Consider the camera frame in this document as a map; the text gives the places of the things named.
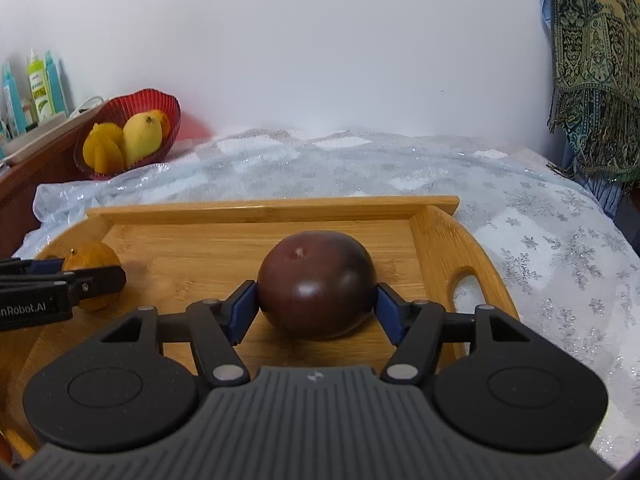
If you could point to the silver snowflake tablecloth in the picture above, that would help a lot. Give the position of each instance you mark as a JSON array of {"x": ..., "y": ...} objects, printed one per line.
[{"x": 350, "y": 170}]

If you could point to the orange in bowl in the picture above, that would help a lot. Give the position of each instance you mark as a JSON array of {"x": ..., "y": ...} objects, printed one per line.
[{"x": 162, "y": 122}]

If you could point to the brown wooden cabinet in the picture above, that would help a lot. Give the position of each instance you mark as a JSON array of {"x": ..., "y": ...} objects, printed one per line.
[{"x": 30, "y": 185}]

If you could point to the yellow starfruit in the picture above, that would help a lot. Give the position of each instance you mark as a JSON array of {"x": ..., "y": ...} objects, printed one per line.
[{"x": 102, "y": 147}]

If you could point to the red plastic fruit bowl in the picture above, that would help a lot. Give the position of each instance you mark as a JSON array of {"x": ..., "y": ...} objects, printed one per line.
[{"x": 165, "y": 110}]

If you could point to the green patterned fringed shawl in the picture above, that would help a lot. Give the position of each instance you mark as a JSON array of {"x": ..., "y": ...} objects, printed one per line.
[{"x": 595, "y": 60}]

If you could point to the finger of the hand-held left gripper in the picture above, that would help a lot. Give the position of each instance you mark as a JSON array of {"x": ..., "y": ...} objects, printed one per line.
[
  {"x": 35, "y": 266},
  {"x": 100, "y": 282}
]

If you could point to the dark purple round fruit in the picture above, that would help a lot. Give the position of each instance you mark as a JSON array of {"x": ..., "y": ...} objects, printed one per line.
[{"x": 315, "y": 285}]

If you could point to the yellow mango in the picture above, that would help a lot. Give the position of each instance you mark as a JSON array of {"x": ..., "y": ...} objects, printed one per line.
[{"x": 142, "y": 137}]

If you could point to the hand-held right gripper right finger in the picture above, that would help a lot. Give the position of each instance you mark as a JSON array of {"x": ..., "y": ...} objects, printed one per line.
[{"x": 387, "y": 310}]

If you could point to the small tangerine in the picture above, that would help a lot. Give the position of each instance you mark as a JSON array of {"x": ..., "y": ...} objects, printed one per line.
[{"x": 92, "y": 257}]

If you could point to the white rectangular tray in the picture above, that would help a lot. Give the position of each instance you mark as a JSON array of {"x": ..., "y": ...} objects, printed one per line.
[{"x": 35, "y": 140}]

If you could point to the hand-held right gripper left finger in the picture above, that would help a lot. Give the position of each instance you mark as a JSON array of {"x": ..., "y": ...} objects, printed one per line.
[{"x": 245, "y": 310}]

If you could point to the green and white bottle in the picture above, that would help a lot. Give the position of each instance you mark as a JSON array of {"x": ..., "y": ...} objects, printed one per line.
[{"x": 39, "y": 90}]

